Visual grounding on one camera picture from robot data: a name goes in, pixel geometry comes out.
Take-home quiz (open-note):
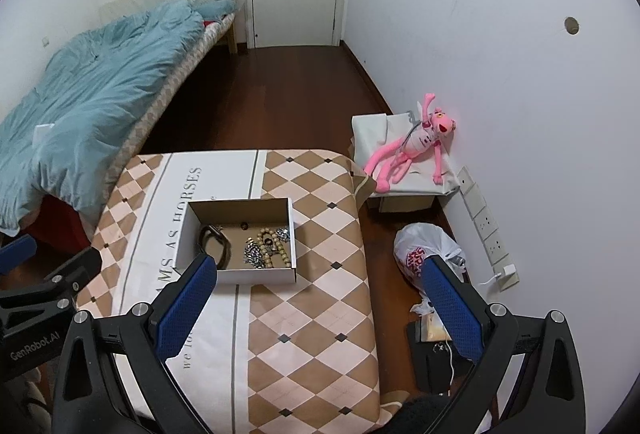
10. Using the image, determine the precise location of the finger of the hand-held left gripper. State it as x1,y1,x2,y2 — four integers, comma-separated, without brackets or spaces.
30,246,103,309
0,234,38,275

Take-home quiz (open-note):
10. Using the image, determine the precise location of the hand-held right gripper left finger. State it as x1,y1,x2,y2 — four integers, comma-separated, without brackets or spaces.
50,253,218,434

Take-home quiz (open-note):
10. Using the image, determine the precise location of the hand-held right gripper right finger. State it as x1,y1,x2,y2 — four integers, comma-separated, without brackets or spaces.
420,255,587,434

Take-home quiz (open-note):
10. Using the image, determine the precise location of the black smart band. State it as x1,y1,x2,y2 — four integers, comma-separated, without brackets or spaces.
199,224,231,269

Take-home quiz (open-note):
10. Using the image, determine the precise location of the cardboard box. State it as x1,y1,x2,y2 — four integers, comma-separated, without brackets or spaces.
184,197,298,285

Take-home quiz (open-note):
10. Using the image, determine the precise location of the wooden bead bracelet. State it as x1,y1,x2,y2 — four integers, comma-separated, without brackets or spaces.
255,228,292,269

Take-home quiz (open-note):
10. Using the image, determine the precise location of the clear plastic packet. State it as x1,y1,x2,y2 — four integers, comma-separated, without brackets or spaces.
420,314,451,342

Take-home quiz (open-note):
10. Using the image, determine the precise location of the black bag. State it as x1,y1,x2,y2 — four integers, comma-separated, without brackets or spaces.
407,321,476,395

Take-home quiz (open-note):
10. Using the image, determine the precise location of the white plastic bag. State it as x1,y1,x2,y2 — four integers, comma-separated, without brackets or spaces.
393,222,468,305

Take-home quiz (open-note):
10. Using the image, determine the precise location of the white charger plug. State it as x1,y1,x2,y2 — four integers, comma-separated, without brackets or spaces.
495,264,521,291

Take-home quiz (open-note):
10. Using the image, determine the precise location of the checkered tablecloth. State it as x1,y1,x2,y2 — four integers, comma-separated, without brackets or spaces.
75,149,383,432

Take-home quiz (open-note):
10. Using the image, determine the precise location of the pink plush toy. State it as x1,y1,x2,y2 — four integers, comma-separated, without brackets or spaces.
363,94,458,193

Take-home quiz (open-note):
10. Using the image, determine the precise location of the blue duvet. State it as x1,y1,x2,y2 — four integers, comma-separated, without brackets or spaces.
0,0,236,235

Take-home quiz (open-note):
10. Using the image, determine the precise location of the bed with patterned mattress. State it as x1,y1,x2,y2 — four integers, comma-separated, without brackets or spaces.
0,0,241,255

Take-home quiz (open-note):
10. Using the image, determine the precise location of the white charger cable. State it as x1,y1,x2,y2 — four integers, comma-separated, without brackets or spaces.
447,274,501,397

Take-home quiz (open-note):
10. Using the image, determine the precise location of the white wall socket row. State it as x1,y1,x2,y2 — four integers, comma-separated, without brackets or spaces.
456,166,511,265

